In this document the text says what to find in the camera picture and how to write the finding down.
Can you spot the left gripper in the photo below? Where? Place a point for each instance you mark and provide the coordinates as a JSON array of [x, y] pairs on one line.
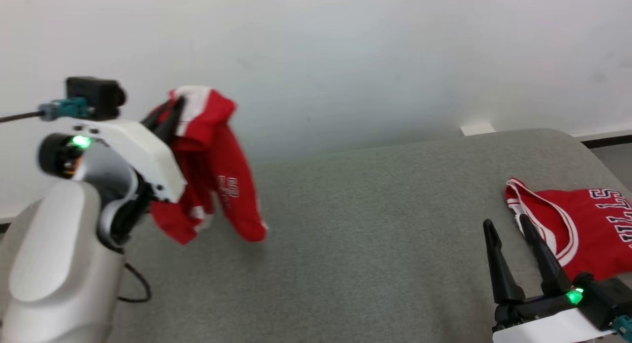
[[143, 150]]

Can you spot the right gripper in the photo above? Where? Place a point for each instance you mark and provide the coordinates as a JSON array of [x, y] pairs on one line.
[[538, 328]]

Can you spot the red shirt with white sleeves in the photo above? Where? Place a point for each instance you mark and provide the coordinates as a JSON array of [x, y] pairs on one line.
[[597, 244]]

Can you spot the red shorts with white stripe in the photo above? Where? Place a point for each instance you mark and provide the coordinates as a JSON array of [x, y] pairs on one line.
[[237, 205]]

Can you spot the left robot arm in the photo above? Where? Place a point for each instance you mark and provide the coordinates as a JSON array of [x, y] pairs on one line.
[[49, 264]]

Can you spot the dark metal baseboard strip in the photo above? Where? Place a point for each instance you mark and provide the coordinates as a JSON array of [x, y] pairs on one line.
[[612, 140]]

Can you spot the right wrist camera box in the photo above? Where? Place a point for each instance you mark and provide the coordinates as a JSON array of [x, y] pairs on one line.
[[607, 298]]

